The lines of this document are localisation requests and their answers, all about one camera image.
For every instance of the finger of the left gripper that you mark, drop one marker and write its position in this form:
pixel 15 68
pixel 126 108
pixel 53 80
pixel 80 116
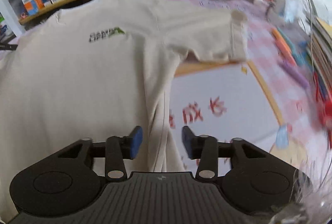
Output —
pixel 8 46

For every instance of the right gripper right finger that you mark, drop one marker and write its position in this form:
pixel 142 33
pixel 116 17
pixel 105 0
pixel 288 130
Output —
pixel 205 149

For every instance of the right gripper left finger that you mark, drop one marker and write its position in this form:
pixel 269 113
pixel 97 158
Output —
pixel 117 149

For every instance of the cream t-shirt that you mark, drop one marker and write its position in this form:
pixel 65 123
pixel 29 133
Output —
pixel 101 69

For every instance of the pink checkered tablecloth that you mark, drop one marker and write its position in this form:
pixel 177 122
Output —
pixel 220 99

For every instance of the orange marker pen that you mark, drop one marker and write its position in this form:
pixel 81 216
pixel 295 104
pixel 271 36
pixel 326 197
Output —
pixel 283 47

